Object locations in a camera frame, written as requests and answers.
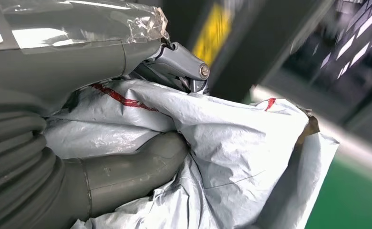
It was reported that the white parcel with red print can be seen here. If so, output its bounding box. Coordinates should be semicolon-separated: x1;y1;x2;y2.
43;79;340;229

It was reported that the green conveyor belt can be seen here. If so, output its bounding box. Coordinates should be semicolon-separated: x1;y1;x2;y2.
304;155;372;229

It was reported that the black yellow column label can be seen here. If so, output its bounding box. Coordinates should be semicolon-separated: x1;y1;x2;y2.
192;1;232;67

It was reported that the black scanner column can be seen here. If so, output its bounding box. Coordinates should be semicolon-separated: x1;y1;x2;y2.
160;0;335;104

